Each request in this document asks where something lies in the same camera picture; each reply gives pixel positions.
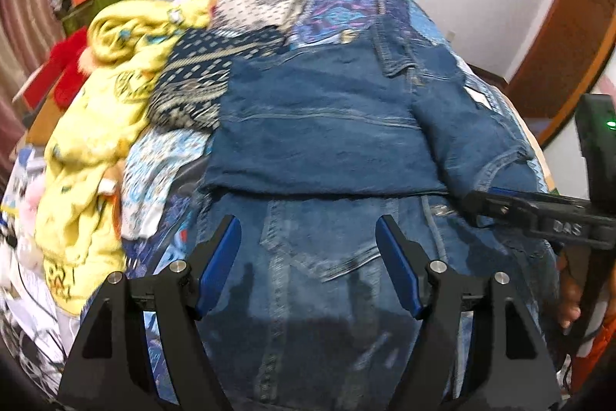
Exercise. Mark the red flat box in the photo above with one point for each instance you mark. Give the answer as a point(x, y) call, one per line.
point(38, 88)

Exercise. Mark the red fluffy cloth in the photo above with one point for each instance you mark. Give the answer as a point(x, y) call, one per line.
point(70, 69)

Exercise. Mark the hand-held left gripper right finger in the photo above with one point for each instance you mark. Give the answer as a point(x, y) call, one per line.
point(395, 261)

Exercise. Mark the yellow patterned garment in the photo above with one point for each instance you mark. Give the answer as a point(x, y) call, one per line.
point(86, 141)

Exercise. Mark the white printed cloth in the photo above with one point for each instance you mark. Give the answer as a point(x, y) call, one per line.
point(24, 334)

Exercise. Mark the person's right hand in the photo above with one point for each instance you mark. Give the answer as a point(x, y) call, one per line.
point(570, 295)

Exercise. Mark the navy patterned garment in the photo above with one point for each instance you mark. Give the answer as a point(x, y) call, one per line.
point(192, 74)

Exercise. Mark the striped pink curtain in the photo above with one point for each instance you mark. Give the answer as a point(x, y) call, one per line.
point(21, 21)

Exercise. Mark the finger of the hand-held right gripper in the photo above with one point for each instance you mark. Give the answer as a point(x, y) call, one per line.
point(500, 208)

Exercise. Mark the green box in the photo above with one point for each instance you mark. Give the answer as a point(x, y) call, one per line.
point(103, 6)

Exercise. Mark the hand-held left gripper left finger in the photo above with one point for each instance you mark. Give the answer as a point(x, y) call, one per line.
point(222, 261)

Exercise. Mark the blue denim jeans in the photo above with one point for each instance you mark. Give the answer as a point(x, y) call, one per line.
point(313, 261)

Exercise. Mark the blue patterned bedsheet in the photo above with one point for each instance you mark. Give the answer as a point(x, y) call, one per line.
point(337, 9)

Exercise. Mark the blue denim jacket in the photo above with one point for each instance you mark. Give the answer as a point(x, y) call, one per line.
point(317, 127)

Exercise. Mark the wooden door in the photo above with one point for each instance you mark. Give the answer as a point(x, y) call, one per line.
point(568, 40)

